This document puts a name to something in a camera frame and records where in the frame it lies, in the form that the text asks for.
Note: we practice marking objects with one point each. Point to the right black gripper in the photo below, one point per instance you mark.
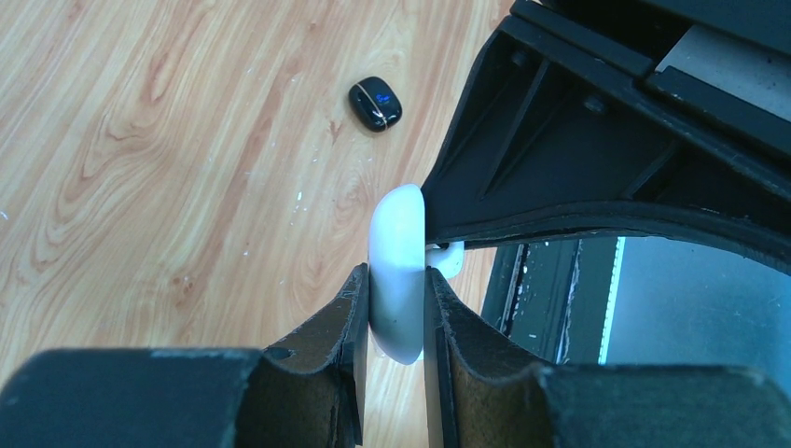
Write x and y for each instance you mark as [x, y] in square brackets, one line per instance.
[549, 142]

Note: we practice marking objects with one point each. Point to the black earbud charging case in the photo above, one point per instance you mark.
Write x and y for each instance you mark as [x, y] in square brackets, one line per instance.
[375, 104]

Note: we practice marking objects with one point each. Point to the grey slotted cable duct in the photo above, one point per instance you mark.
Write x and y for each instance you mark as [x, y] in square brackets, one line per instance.
[611, 300]

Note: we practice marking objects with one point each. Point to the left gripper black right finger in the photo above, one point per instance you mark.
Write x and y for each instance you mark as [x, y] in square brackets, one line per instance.
[483, 390]

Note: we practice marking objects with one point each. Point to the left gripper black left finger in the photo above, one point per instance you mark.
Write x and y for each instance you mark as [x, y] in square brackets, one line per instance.
[305, 390]

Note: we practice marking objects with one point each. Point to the white earbud charging case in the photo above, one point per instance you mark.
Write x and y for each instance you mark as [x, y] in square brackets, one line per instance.
[398, 255]

